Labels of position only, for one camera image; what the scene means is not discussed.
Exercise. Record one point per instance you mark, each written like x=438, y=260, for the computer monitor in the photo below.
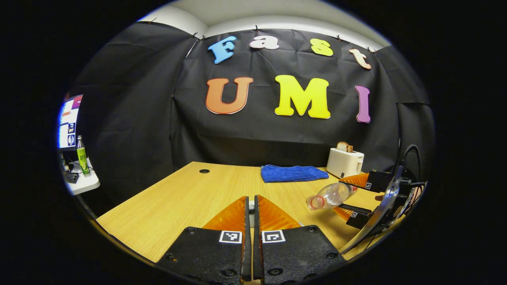
x=68, y=122

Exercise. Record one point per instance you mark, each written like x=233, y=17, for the white teacup lid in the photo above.
x=251, y=206

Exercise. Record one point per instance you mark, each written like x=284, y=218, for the white side table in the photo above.
x=85, y=184

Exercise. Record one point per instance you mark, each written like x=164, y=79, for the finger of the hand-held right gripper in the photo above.
x=378, y=181
x=358, y=219

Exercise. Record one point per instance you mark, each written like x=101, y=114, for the blue towel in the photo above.
x=293, y=173

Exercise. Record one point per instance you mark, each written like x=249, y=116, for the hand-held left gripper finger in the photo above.
x=247, y=253
x=256, y=253

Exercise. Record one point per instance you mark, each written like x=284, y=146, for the clear plastic water bottle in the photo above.
x=332, y=194

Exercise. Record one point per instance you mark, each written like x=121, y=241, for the toasted bread slice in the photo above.
x=344, y=147

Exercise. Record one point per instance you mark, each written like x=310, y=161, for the black backdrop cloth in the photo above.
x=277, y=138

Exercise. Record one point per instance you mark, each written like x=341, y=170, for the green drink bottle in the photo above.
x=83, y=160

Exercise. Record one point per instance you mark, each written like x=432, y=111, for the white toaster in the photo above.
x=342, y=162

